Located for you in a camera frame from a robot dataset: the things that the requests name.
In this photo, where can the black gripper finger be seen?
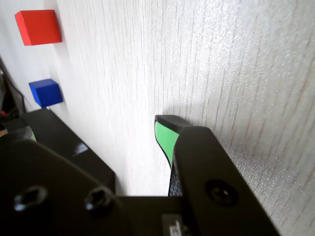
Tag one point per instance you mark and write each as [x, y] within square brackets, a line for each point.
[21, 131]
[201, 159]

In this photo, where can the red cube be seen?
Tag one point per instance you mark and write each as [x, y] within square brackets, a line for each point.
[39, 27]

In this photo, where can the blue cube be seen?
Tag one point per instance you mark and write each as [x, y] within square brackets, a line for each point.
[46, 94]

